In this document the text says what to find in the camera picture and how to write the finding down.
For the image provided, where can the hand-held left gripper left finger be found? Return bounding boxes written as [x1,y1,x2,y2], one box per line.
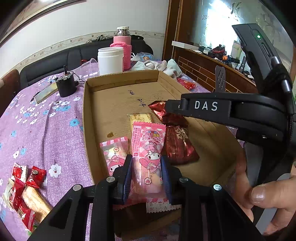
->
[28,154,133,241]

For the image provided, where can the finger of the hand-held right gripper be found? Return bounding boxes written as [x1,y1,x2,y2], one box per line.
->
[165,98,185,116]

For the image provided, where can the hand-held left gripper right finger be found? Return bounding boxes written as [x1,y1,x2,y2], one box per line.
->
[161,155,264,241]

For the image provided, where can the dark red foil snack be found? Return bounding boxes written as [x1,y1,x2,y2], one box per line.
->
[148,101,188,127]

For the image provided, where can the large pink snack packet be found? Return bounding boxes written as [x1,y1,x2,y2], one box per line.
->
[128,122,182,212]

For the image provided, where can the shallow cardboard box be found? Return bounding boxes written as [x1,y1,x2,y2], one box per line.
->
[83,70,245,237]

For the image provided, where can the yellow cake packet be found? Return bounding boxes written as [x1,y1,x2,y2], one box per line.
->
[21,185,53,223]
[127,113,154,128]

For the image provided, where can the red snack packet dark emblem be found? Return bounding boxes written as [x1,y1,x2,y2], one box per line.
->
[17,200,36,232]

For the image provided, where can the person's right hand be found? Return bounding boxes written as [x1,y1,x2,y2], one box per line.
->
[232,148,296,235]

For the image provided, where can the red plastic bag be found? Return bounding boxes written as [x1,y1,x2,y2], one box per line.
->
[177,77,197,90]

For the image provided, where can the small pink snack packet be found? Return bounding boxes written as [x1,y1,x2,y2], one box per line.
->
[99,137,130,176]

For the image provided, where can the white cloth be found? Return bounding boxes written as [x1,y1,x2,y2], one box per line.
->
[131,59,183,78]

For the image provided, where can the brown-red snack packet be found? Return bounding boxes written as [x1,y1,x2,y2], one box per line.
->
[161,126,200,165]

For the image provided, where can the wooden cabinet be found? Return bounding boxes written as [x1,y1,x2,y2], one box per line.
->
[162,0,262,93]

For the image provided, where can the blue cartoon plastic bag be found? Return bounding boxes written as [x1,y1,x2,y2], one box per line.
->
[135,52,155,62]

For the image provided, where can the white box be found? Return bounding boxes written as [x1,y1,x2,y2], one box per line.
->
[171,41,200,50]

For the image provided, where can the red and black tool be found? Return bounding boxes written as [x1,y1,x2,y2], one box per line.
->
[211,45,228,56]

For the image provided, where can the white plastic jar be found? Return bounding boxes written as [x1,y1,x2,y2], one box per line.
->
[97,47,124,76]

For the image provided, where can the pink sleeved thermos bottle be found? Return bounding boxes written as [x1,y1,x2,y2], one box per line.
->
[110,26,132,71]

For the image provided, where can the small glossy red snack packet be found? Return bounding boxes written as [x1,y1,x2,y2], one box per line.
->
[25,166,47,189]

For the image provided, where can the purple floral tablecloth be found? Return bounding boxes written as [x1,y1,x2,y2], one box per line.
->
[0,59,245,241]

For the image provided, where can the clear plastic cup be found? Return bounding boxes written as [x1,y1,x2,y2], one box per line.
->
[80,58,99,77]

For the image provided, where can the etched glass window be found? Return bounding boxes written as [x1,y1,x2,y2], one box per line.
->
[192,0,294,77]

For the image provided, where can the grey cloth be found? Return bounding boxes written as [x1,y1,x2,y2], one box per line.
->
[86,34,112,44]

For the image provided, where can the white and red snack packet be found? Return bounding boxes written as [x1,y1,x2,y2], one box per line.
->
[11,162,28,183]

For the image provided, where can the black cylindrical device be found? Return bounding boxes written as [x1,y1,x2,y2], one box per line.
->
[55,65,78,98]

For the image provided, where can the clear green-edged snack packet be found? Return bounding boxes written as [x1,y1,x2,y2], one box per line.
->
[2,178,15,210]

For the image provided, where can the notebook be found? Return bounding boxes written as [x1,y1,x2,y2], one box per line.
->
[34,82,58,104]

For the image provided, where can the black leather sofa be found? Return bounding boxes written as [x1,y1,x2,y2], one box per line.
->
[20,35,154,90]

